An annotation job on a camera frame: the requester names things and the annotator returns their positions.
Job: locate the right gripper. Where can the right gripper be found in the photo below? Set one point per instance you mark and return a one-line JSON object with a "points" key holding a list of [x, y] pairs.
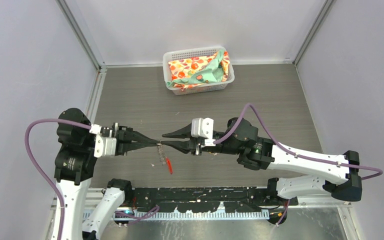
{"points": [[186, 146]]}

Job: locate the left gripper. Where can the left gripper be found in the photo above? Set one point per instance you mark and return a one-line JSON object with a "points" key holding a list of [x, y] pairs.
{"points": [[125, 136]]}

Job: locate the colourful patterned cloth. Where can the colourful patterned cloth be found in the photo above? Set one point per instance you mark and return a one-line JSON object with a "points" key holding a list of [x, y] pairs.
{"points": [[198, 71]]}

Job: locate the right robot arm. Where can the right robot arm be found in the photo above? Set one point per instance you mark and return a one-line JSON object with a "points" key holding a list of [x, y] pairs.
{"points": [[321, 174]]}

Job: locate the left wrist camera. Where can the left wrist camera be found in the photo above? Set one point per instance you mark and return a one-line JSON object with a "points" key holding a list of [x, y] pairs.
{"points": [[105, 146]]}

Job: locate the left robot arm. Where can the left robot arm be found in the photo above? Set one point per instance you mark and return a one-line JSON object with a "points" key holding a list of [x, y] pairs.
{"points": [[82, 144]]}

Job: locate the metal key holder red handle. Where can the metal key holder red handle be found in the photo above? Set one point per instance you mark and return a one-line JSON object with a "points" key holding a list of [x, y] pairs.
{"points": [[164, 159]]}

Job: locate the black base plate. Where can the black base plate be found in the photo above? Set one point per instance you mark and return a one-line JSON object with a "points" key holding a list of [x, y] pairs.
{"points": [[202, 199]]}

